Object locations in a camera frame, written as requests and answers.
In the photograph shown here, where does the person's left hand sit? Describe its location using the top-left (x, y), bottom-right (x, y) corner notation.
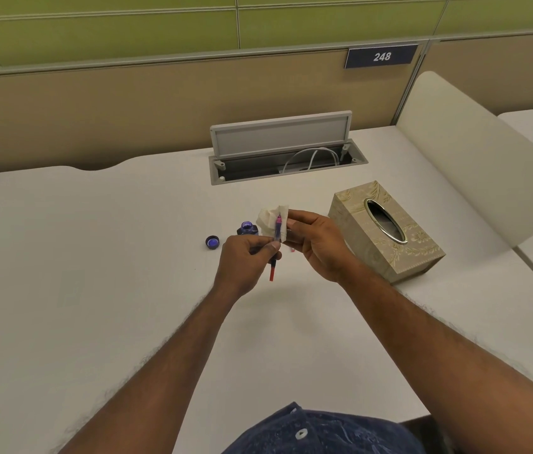
top-left (213, 234), bottom-right (282, 300)

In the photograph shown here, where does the person's right hand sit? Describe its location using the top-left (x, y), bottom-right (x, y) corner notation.
top-left (287, 210), bottom-right (358, 285)

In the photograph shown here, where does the red and pink pen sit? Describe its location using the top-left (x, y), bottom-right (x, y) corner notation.
top-left (266, 216), bottom-right (283, 283)

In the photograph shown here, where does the white tissue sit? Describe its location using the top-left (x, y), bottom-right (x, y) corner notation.
top-left (255, 202), bottom-right (292, 244)

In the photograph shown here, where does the person's right forearm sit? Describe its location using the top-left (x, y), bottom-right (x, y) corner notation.
top-left (339, 260), bottom-right (533, 454)

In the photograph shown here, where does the person's left forearm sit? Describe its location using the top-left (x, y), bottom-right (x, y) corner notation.
top-left (57, 283), bottom-right (240, 454)

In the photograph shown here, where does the beige patterned tissue box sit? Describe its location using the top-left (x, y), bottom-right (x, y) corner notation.
top-left (327, 180), bottom-right (446, 285)

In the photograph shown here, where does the blue patterned shirt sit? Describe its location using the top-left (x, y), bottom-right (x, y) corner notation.
top-left (221, 402), bottom-right (420, 454)

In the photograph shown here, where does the blue number sign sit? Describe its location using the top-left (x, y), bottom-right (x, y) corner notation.
top-left (344, 44), bottom-right (420, 70)

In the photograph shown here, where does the white desk divider panel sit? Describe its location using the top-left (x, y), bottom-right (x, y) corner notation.
top-left (396, 71), bottom-right (533, 249)

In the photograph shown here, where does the white cable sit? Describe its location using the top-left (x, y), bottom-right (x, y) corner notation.
top-left (282, 147), bottom-right (341, 175)

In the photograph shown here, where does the grey desk cable hatch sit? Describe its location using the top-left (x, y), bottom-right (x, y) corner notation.
top-left (208, 139), bottom-right (369, 186)

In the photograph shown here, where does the grey cable hatch lid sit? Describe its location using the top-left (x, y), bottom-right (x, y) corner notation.
top-left (210, 110), bottom-right (353, 161)

